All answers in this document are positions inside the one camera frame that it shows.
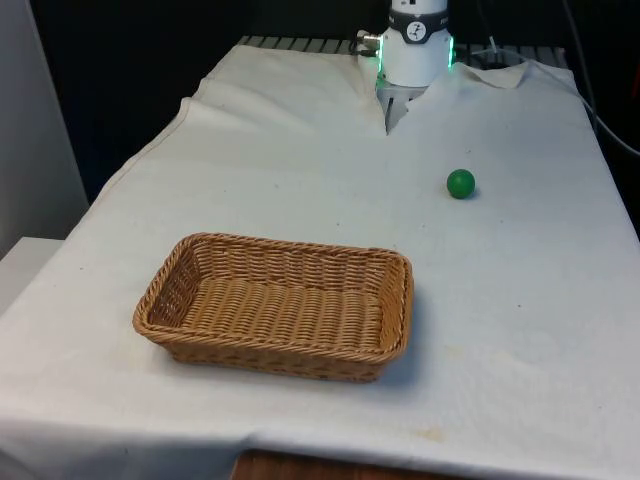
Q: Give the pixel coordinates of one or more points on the green ball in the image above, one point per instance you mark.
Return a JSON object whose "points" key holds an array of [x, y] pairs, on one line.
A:
{"points": [[460, 184]]}

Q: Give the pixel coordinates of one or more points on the wicker basket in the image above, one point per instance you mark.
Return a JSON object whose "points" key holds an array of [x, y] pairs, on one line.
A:
{"points": [[280, 305]]}

